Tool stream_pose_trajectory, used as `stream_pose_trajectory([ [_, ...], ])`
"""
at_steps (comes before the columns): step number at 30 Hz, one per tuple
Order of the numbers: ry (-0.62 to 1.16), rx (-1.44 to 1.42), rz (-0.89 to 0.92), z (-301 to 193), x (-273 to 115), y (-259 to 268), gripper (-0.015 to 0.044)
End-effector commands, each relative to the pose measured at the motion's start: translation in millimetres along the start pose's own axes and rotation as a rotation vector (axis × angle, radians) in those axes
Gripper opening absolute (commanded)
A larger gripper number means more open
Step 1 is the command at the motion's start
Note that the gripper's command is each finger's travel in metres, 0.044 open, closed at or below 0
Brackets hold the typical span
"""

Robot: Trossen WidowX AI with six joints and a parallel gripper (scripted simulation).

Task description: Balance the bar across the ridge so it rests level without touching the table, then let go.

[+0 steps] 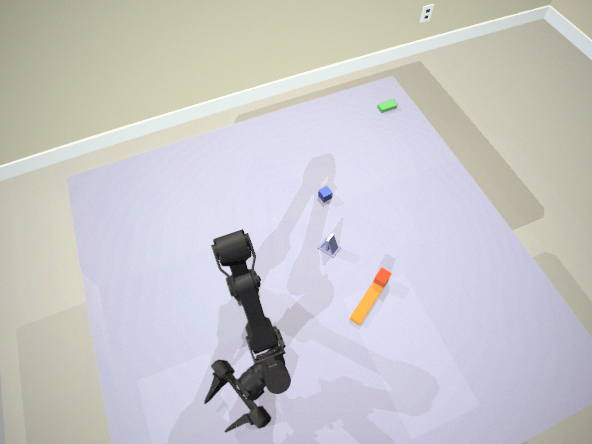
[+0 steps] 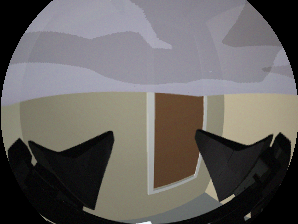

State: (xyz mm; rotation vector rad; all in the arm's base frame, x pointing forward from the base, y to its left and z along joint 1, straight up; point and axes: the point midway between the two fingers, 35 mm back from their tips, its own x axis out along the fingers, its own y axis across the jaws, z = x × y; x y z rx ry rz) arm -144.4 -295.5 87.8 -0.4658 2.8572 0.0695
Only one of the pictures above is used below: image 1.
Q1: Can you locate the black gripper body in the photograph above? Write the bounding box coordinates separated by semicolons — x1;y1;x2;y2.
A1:
211;360;271;429

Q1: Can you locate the small blue cube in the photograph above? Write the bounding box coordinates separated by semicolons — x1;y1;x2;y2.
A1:
318;186;333;202

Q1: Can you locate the orange bar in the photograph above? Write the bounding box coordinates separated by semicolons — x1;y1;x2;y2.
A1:
350;268;392;325

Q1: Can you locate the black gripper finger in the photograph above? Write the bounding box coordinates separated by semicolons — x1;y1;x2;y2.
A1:
224;413;255;432
203;372;228;404

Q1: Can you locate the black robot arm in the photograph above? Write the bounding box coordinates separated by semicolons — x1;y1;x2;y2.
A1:
211;229;291;401

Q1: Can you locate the small green block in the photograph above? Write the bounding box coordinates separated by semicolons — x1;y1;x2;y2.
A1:
377;99;397;113

